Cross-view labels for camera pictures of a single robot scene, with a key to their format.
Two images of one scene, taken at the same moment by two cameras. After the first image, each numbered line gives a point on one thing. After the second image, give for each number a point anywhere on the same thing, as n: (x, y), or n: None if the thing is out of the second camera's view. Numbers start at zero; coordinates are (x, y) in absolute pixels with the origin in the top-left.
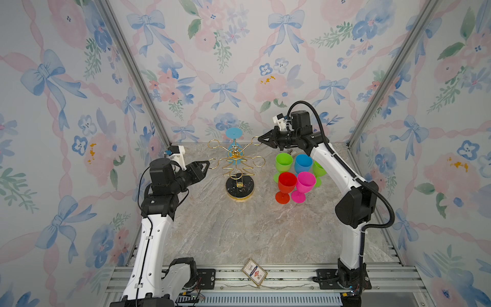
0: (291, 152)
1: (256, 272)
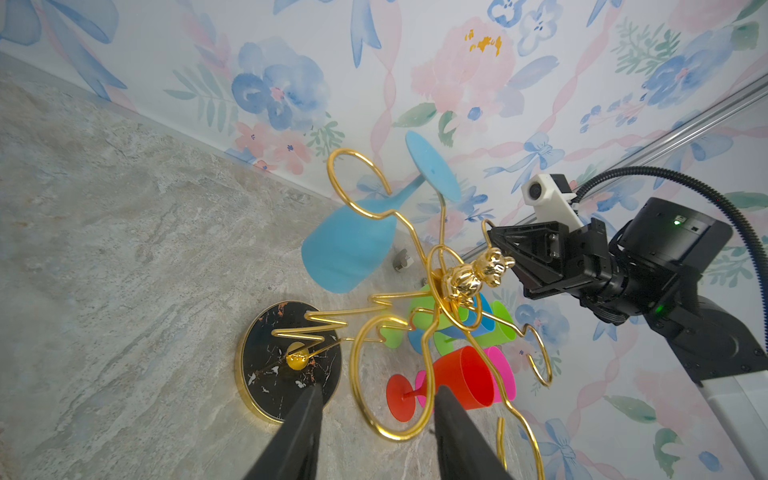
0: (402, 260)
1: None
